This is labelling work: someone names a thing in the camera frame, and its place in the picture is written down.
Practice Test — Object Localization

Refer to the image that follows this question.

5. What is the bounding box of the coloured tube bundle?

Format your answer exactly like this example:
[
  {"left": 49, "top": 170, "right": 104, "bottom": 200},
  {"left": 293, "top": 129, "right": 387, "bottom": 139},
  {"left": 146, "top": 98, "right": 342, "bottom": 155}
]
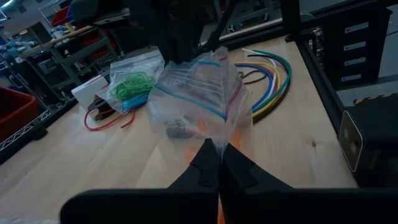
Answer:
[{"left": 234, "top": 48, "right": 293, "bottom": 124}]

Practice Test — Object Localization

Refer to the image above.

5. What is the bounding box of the black drawer cabinet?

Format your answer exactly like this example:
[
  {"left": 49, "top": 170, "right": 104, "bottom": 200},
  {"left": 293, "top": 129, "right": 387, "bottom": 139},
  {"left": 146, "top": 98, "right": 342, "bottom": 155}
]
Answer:
[{"left": 317, "top": 7, "right": 393, "bottom": 91}]

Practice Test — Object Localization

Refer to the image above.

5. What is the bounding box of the black spool red wire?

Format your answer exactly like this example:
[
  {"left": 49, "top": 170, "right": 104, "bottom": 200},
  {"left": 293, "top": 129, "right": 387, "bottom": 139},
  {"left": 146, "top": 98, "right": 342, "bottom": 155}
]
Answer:
[{"left": 83, "top": 96, "right": 137, "bottom": 132}]

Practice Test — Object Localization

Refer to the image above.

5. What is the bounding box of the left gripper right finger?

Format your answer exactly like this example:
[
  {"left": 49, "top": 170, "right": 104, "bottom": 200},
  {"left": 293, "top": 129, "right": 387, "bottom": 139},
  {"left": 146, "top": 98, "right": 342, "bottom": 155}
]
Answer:
[{"left": 220, "top": 142, "right": 398, "bottom": 224}]

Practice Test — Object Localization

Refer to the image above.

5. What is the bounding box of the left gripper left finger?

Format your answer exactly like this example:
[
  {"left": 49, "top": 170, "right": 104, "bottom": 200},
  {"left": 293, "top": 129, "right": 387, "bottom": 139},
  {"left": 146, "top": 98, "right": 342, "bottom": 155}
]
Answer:
[{"left": 60, "top": 138, "right": 221, "bottom": 224}]

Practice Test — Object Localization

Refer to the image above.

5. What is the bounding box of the white box hot dog print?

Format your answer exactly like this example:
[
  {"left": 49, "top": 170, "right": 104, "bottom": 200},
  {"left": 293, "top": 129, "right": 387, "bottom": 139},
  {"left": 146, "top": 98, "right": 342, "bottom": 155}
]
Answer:
[{"left": 71, "top": 74, "right": 109, "bottom": 111}]

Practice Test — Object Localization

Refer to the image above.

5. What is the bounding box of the grey shelving rack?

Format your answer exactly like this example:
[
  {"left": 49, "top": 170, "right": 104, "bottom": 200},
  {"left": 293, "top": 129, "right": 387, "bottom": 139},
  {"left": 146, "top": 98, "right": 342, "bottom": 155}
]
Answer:
[{"left": 18, "top": 26, "right": 121, "bottom": 94}]

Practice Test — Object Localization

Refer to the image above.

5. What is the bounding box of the blue rubber band pile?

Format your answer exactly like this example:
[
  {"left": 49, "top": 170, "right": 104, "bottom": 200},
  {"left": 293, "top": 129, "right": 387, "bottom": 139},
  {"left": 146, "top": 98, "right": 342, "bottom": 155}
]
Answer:
[{"left": 121, "top": 93, "right": 150, "bottom": 111}]

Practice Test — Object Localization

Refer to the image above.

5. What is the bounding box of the red plastic bin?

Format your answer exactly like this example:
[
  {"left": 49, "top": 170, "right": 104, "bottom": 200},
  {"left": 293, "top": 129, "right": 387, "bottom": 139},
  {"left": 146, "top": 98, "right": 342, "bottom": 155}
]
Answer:
[{"left": 0, "top": 86, "right": 39, "bottom": 142}]

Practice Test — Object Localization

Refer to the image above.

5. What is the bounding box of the red and blue object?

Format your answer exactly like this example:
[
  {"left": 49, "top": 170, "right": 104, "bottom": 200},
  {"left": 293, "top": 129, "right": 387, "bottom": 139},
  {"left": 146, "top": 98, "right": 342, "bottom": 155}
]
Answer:
[{"left": 51, "top": 6, "right": 74, "bottom": 27}]

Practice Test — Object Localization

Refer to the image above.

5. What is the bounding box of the black aluminium table frame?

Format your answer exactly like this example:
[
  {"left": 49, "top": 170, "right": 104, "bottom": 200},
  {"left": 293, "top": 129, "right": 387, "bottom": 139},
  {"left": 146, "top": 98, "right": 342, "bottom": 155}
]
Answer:
[{"left": 0, "top": 0, "right": 398, "bottom": 166}]

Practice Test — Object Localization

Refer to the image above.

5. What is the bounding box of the blue zip ties bag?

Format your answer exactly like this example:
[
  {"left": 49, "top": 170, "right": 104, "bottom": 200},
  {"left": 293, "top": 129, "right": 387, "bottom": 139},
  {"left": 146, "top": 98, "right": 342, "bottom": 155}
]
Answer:
[{"left": 107, "top": 49, "right": 165, "bottom": 115}]

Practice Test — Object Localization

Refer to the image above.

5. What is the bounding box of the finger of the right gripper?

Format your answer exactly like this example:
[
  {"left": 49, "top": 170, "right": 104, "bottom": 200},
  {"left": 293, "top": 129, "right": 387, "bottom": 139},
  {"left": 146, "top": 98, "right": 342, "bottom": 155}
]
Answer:
[
  {"left": 203, "top": 0, "right": 237, "bottom": 53},
  {"left": 160, "top": 34, "right": 203, "bottom": 65}
]

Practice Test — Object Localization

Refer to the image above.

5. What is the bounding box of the black table-level camera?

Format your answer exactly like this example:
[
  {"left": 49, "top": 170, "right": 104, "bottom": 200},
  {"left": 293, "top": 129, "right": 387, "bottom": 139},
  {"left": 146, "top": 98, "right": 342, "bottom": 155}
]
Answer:
[{"left": 338, "top": 93, "right": 398, "bottom": 189}]

